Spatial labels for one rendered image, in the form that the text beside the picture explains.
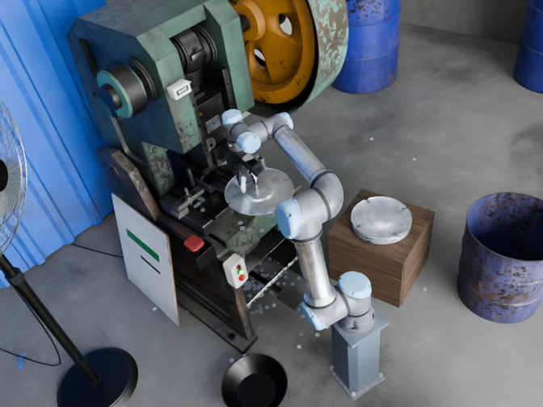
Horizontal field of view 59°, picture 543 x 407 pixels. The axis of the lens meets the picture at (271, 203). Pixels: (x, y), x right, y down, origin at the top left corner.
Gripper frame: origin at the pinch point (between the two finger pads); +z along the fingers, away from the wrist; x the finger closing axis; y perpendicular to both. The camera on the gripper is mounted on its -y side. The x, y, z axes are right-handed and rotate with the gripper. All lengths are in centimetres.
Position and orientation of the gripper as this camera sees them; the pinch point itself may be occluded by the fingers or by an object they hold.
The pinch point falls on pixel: (250, 186)
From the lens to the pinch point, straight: 201.1
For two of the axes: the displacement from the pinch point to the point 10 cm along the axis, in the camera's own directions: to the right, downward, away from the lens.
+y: -7.4, -3.9, 5.5
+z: 1.3, 7.2, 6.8
